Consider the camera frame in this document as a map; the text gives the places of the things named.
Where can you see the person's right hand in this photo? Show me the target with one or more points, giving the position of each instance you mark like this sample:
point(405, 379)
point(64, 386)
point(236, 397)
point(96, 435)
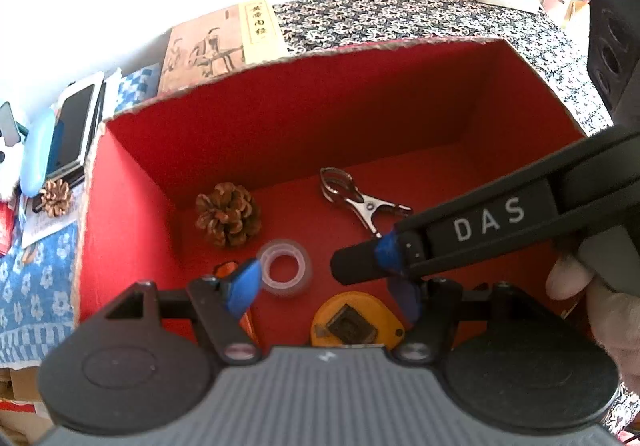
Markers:
point(605, 326)

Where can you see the red and white carton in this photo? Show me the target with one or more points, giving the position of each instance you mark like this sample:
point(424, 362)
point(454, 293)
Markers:
point(562, 3)

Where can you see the clear tape roll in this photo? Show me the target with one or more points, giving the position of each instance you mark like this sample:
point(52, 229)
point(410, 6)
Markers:
point(295, 283)

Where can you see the blue glasses case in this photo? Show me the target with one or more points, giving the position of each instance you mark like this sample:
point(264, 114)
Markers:
point(36, 155)

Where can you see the red packet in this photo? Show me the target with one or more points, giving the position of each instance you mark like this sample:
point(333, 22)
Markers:
point(6, 231)

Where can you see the metal spring clip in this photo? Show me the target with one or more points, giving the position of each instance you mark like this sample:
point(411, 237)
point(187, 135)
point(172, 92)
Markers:
point(367, 211)

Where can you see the large pine cone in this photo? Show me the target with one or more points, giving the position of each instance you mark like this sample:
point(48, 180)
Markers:
point(227, 216)

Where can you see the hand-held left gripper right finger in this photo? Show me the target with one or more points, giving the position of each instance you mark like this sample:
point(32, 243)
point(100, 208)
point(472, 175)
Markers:
point(409, 301)

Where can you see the yellow illustrated book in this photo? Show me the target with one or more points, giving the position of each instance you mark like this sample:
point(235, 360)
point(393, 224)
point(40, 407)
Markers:
point(210, 50)

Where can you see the white paper sheet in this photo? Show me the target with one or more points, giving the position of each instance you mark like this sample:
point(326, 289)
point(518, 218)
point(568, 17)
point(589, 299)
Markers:
point(47, 228)

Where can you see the yellow tape measure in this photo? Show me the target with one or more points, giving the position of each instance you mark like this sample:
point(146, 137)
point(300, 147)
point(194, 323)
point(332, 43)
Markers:
point(330, 318)

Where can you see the small pine cone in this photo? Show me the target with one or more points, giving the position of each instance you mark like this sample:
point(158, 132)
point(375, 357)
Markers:
point(55, 198)

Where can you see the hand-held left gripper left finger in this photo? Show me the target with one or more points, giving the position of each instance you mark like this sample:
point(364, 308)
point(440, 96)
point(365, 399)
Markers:
point(245, 287)

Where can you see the dark standing phone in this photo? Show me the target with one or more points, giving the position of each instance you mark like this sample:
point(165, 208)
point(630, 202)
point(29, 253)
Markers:
point(9, 123)

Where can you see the red brocade cardboard box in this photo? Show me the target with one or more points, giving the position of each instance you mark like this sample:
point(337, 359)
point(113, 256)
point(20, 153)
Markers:
point(325, 125)

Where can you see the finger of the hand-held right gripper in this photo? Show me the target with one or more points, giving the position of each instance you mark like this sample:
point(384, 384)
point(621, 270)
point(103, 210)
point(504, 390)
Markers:
point(357, 263)

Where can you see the white framed phone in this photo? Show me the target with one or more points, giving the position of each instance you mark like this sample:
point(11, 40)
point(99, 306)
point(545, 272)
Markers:
point(75, 125)

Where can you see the blue floral cloth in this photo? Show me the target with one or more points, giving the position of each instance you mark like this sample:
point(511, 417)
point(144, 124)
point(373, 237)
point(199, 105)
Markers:
point(30, 286)

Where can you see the orange patterned tube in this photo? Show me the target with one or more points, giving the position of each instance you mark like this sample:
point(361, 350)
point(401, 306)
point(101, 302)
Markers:
point(247, 323)

